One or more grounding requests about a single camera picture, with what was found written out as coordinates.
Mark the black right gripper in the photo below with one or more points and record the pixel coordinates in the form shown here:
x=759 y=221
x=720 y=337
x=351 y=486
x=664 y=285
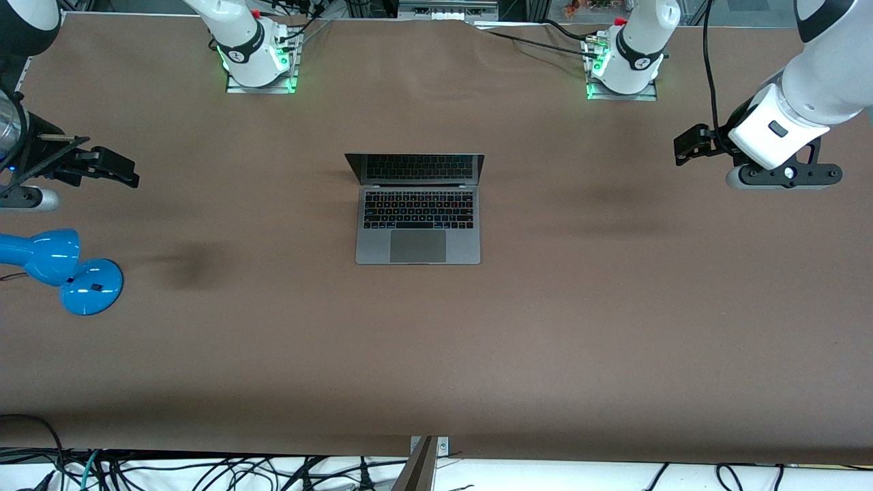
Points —
x=42 y=149

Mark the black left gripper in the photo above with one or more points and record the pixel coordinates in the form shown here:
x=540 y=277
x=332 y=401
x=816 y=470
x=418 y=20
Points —
x=716 y=144

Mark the grey laptop with black keyboard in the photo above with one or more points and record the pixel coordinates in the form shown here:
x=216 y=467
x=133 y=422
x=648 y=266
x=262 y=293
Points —
x=417 y=245

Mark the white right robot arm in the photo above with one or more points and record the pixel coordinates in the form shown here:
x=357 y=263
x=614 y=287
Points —
x=239 y=41

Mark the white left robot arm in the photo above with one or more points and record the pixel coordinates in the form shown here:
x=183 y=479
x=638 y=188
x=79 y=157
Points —
x=818 y=75

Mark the blue desk lamp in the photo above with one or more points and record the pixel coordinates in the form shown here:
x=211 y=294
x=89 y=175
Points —
x=89 y=290

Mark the orange object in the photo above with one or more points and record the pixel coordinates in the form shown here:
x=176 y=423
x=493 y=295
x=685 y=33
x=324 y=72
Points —
x=576 y=7

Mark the grey power strip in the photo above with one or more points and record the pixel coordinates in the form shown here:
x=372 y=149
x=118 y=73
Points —
x=447 y=10

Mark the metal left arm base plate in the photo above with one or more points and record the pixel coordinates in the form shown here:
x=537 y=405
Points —
x=624 y=97

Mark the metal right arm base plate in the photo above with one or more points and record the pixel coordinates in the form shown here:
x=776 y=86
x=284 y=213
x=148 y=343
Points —
x=262 y=87

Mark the small metal bracket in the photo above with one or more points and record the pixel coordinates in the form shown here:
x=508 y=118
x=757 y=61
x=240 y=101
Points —
x=443 y=447

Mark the dark camera post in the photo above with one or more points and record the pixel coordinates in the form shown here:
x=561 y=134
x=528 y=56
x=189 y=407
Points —
x=419 y=474

